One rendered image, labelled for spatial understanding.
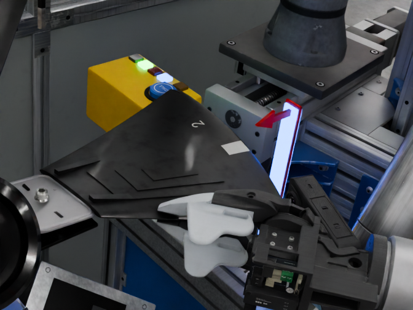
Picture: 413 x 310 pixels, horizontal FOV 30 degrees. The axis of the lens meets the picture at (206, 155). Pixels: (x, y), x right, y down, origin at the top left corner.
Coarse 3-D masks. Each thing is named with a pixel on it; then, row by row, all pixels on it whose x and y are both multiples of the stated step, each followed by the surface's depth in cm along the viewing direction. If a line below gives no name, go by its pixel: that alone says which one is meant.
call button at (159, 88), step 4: (156, 84) 114; (160, 84) 114; (164, 84) 115; (168, 84) 115; (152, 88) 113; (156, 88) 113; (160, 88) 114; (164, 88) 114; (168, 88) 114; (172, 88) 114; (152, 92) 113; (156, 92) 112; (160, 92) 113; (164, 92) 113; (152, 96) 113; (156, 96) 112
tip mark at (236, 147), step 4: (228, 144) 86; (232, 144) 87; (236, 144) 87; (240, 144) 87; (244, 144) 88; (224, 148) 86; (228, 148) 86; (232, 148) 86; (236, 148) 86; (240, 148) 87; (244, 148) 87; (228, 152) 85; (232, 152) 86; (236, 152) 86; (240, 152) 86
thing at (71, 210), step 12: (24, 180) 75; (36, 180) 75; (48, 180) 75; (24, 192) 73; (48, 192) 73; (60, 192) 74; (36, 204) 71; (48, 204) 71; (60, 204) 72; (72, 204) 72; (84, 204) 72; (36, 216) 69; (48, 216) 70; (60, 216) 70; (72, 216) 70; (84, 216) 70; (48, 228) 68
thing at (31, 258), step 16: (0, 192) 63; (16, 192) 64; (0, 208) 64; (16, 208) 64; (32, 208) 65; (0, 224) 63; (16, 224) 64; (32, 224) 64; (0, 240) 63; (16, 240) 64; (32, 240) 64; (0, 256) 63; (16, 256) 64; (32, 256) 64; (0, 272) 62; (16, 272) 63; (32, 272) 64; (0, 288) 63; (16, 288) 63; (0, 304) 62
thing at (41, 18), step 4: (40, 0) 60; (44, 0) 60; (40, 4) 60; (44, 4) 61; (40, 8) 61; (44, 8) 61; (40, 12) 61; (44, 12) 61; (40, 16) 61; (44, 16) 61; (40, 20) 61; (44, 20) 61; (40, 24) 61; (44, 24) 61; (40, 28) 62; (44, 28) 62
